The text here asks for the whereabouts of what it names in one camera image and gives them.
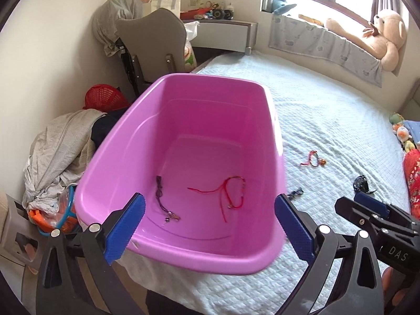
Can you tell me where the white and orange plush toy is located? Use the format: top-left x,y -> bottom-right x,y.
395,125 -> 411,142

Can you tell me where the grey plastic stool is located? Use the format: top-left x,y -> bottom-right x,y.
0,192 -> 50,302

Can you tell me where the dark cord necklace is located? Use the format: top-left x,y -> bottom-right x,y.
156,175 -> 181,224

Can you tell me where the light blue quilted blanket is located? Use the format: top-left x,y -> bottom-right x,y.
116,51 -> 412,315

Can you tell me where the orange and blue plastic toy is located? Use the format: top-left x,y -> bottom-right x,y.
28,185 -> 82,237

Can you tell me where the white plastic bag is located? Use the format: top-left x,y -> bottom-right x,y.
184,20 -> 201,73

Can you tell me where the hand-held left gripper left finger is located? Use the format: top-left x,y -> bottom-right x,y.
38,193 -> 155,315

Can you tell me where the red toy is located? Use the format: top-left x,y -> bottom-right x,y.
180,7 -> 214,20

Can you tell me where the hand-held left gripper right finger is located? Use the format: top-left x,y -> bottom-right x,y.
274,193 -> 384,315

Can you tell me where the red floral pillow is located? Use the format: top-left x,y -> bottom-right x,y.
403,149 -> 420,219

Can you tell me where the beige teddy bear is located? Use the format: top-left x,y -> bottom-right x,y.
325,9 -> 407,72

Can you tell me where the toy car with black wheels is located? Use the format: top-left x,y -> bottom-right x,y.
210,3 -> 235,19

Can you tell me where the blue shark plush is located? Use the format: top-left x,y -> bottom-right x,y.
272,0 -> 297,15

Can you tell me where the person's right hand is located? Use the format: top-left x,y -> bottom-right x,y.
381,267 -> 399,307

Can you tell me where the pale printed window seat cloth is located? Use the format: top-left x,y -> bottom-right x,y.
268,15 -> 384,88

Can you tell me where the grey checked cloth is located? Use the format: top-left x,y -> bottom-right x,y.
22,109 -> 109,211

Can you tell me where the red plastic basket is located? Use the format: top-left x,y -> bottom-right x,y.
85,85 -> 130,110

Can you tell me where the pink plastic tub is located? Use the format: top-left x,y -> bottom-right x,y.
73,73 -> 287,274

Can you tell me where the red green braided bracelet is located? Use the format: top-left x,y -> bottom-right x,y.
300,150 -> 327,168

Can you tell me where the dark cloth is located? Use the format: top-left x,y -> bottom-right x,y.
90,108 -> 129,151

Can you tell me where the grey padded bed panel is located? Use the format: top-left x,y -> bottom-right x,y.
398,80 -> 420,122

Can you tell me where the black wrist watch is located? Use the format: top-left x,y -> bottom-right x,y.
354,175 -> 378,195

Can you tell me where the grey bedside cabinet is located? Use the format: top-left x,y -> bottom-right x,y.
182,18 -> 260,56

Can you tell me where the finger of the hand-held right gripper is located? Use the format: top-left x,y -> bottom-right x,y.
335,197 -> 387,237
354,192 -> 420,233

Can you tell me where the blue pillow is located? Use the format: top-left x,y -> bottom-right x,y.
403,120 -> 420,149

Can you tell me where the grey chair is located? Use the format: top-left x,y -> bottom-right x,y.
115,8 -> 187,99

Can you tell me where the red string bracelet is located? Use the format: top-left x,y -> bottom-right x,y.
188,176 -> 246,223

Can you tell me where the white tote bag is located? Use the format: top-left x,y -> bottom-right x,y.
142,0 -> 182,20

